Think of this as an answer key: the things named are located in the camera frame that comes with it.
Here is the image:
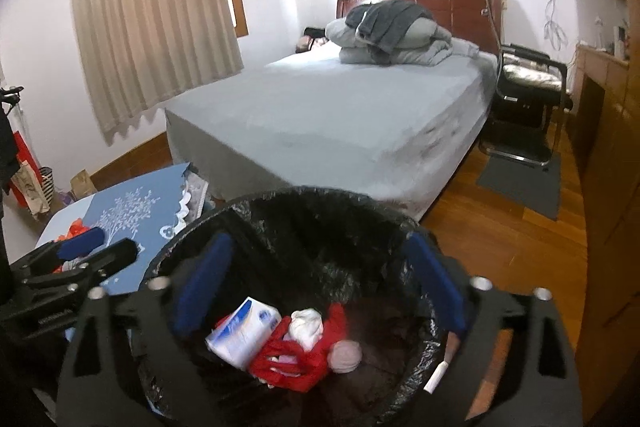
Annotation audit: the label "pink white tissue box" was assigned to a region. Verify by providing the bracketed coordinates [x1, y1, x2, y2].
[205, 297, 282, 371]

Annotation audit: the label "red plastic bag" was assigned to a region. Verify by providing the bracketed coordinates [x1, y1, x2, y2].
[206, 297, 347, 392]

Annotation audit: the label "pink face mask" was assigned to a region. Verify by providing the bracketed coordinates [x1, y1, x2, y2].
[328, 339, 362, 374]

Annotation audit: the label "white plastic bag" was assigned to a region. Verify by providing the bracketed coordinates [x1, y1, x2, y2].
[284, 308, 323, 352]

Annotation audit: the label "small orange foam net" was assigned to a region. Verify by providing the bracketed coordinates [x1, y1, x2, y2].
[54, 219, 89, 273]

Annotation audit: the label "blue printed table cloth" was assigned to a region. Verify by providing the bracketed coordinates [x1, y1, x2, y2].
[37, 164, 208, 295]

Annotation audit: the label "brown paper bag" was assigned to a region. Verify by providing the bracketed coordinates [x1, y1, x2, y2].
[70, 170, 98, 200]

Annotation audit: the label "striped basket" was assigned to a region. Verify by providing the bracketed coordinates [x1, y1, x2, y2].
[39, 166, 55, 205]

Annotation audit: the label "beige tote bag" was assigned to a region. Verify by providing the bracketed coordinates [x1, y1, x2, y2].
[11, 161, 50, 216]

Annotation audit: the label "black coat on rack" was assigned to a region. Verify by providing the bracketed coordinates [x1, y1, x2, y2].
[0, 84, 25, 195]

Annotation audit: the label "red hanging bag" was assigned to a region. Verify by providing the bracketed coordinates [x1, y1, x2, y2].
[9, 131, 49, 216]

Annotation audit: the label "grey floor mat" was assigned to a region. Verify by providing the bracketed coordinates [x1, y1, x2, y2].
[476, 154, 561, 220]

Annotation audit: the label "left beige curtain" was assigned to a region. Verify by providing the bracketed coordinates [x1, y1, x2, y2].
[72, 0, 243, 138]

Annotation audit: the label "black metal chair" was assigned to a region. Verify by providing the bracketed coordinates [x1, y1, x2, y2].
[480, 44, 573, 169]

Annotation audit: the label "dark bag beside bed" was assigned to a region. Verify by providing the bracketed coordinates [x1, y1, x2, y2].
[295, 27, 329, 53]

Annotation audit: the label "wooden cabinet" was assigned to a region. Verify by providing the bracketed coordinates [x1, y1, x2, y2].
[570, 0, 639, 426]

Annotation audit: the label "grey folded pillows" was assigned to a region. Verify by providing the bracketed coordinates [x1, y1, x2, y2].
[326, 17, 480, 67]

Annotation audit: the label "dark grey folded blanket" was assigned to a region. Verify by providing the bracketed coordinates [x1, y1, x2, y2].
[345, 0, 434, 54]

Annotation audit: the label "red wooden headboard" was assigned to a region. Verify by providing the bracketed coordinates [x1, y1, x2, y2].
[336, 0, 503, 55]

